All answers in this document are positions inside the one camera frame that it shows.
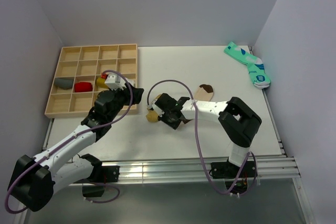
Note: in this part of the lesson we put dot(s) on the red rolled sock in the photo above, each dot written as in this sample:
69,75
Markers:
80,87

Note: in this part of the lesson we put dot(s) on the wooden compartment tray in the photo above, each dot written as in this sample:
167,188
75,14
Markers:
86,64

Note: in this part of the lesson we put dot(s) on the mustard yellow sock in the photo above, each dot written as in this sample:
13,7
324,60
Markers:
100,82
153,120

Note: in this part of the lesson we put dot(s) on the mustard yellow rolled sock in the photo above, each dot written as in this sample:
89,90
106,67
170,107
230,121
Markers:
100,82

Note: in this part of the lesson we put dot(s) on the grey rolled sock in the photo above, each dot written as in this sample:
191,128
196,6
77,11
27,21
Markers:
64,83

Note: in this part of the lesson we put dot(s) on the cream and brown striped sock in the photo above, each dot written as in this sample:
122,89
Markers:
204,92

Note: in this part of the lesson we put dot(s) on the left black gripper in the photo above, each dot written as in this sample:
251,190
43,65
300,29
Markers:
126,93

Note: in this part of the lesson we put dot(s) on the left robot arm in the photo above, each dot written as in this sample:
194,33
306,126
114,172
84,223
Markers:
36,179

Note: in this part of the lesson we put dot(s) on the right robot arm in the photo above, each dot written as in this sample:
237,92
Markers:
237,119

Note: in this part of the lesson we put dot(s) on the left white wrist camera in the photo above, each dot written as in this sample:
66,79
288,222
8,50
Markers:
113,81

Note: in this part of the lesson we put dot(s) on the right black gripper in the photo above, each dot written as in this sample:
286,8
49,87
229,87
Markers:
174,125

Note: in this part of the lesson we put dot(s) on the teal patterned sock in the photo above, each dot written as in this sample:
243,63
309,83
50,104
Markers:
255,66

